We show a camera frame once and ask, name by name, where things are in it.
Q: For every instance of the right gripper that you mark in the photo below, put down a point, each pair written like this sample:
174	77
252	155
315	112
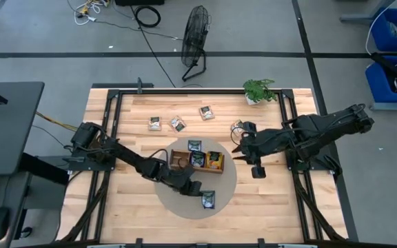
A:
258	146

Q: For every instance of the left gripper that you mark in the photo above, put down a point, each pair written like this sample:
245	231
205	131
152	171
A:
179	179

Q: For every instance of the dark blue tea packet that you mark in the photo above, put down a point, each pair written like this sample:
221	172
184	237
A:
194	145
209	200
197	159

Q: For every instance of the beige tea packet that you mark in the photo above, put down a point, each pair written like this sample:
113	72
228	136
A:
206	112
178	124
237	124
154	123

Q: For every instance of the orange tea packet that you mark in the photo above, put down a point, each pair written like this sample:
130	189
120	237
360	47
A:
215	160

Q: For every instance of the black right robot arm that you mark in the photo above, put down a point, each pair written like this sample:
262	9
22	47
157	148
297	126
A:
322	127

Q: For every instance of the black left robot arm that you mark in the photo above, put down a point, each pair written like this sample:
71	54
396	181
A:
126	156

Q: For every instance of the wooden tea organizer box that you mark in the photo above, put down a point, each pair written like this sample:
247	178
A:
179	155

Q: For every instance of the round grey woven placemat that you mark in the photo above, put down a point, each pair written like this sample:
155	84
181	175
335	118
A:
226	186

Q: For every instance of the green plant in white pot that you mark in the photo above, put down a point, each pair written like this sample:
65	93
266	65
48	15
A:
257	90

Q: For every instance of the black floor fan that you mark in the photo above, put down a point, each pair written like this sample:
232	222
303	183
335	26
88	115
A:
195	34

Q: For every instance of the blue plastic storage bin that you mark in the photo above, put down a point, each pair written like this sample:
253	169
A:
377	86
379	38

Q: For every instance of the black bar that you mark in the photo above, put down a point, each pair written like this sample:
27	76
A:
388	67

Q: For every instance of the black desk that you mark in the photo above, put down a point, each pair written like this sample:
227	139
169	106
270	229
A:
9	137

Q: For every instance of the grey desk foot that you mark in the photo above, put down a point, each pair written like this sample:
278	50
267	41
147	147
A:
357	17

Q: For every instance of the black equipment case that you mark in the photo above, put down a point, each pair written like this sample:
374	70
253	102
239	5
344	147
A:
140	2

